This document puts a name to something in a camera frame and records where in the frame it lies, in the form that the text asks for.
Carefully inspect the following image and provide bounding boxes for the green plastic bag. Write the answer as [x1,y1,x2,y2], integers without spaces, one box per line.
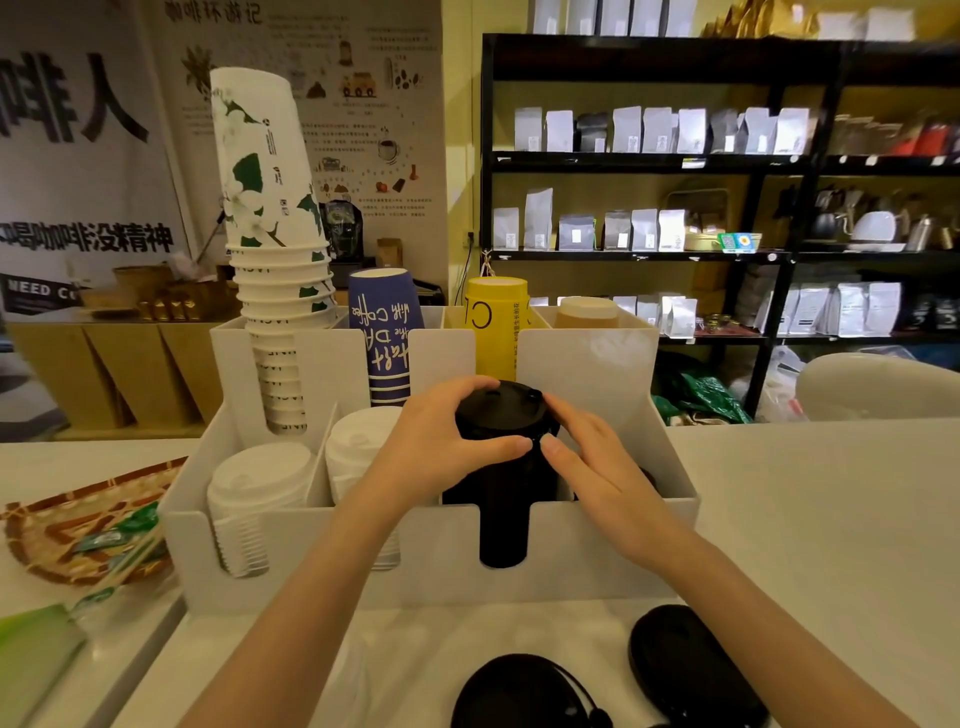
[651,370,754,427]

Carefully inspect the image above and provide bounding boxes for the woven bamboo tray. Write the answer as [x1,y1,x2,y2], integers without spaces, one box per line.
[1,456,189,588]

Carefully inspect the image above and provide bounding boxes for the person's left hand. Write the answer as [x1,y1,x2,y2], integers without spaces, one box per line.
[372,375,535,519]

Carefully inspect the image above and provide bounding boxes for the stack of white cup lids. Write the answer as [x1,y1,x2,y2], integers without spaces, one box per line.
[325,405,407,572]
[206,441,315,579]

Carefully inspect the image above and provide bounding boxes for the white chair back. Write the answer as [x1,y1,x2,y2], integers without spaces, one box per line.
[794,351,960,423]

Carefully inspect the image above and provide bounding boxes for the white teapot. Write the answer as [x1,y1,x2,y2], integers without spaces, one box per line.
[849,210,906,246]

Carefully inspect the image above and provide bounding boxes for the wrapped wooden stirrers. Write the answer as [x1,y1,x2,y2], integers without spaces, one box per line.
[69,523,171,610]

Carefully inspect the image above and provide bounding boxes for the stack of blue paper cups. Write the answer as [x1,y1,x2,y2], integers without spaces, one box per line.
[347,267,426,408]

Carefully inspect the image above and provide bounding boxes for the white plastic bag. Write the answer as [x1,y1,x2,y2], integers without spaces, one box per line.
[756,345,808,423]

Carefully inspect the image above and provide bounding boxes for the person's left forearm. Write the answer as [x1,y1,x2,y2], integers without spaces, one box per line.
[178,480,421,728]

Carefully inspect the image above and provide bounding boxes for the white banner with black letters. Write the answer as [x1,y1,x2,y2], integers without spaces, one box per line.
[0,0,190,318]

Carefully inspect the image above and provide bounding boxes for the illustrated coffee poster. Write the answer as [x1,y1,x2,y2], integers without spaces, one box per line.
[159,0,449,261]

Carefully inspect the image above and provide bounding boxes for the stack of yellow paper cups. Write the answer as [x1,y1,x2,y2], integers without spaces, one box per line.
[464,276,533,383]

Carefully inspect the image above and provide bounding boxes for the black coffee grinder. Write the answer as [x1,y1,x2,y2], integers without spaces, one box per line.
[320,200,366,265]

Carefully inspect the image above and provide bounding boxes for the brown cardboard display stand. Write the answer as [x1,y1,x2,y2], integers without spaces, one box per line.
[6,318,227,438]

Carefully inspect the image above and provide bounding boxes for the white cup organizer box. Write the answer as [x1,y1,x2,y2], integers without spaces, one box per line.
[159,303,702,618]

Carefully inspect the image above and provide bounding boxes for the black metal shelf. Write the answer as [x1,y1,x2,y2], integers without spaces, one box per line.
[479,33,960,423]

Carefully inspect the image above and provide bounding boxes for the stack of brown paper cups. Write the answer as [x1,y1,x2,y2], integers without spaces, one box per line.
[554,296,621,332]

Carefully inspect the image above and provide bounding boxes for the person's right hand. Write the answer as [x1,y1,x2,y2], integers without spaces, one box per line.
[538,393,678,556]

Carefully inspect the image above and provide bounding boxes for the green paper packet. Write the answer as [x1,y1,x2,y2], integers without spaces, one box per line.
[0,603,89,728]

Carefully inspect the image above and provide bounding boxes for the stack of white floral cups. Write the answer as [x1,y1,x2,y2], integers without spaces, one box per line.
[209,66,341,437]

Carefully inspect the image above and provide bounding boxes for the row of white coffee bags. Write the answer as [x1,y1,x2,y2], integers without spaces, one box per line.
[492,186,688,253]
[775,281,903,339]
[513,105,813,156]

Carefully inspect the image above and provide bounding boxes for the green sachets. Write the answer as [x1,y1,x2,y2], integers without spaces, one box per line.
[73,501,163,558]

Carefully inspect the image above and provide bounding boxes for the black cup lid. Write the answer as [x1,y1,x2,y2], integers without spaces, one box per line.
[627,603,773,728]
[450,653,613,728]

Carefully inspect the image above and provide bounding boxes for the stack of black cup lids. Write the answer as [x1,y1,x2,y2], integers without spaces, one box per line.
[442,380,563,570]

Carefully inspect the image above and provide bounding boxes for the person's right forearm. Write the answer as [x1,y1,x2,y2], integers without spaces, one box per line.
[622,516,922,728]

